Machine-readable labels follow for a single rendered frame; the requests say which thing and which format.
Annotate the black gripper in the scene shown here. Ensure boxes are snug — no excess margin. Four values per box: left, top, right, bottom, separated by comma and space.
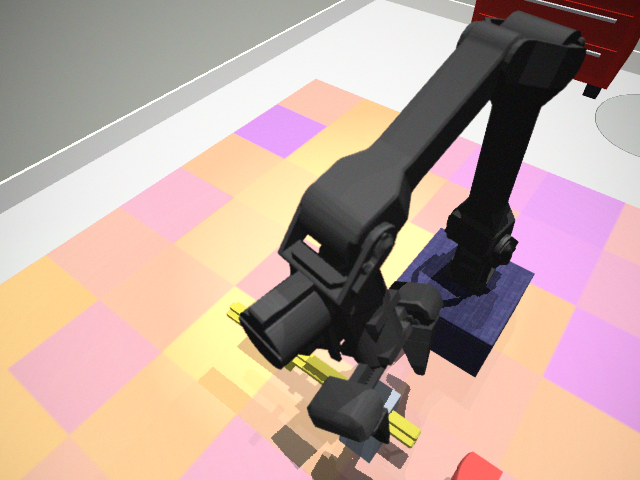
307, 281, 444, 444

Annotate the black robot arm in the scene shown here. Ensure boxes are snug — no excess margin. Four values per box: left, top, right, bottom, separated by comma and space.
238, 10, 586, 370

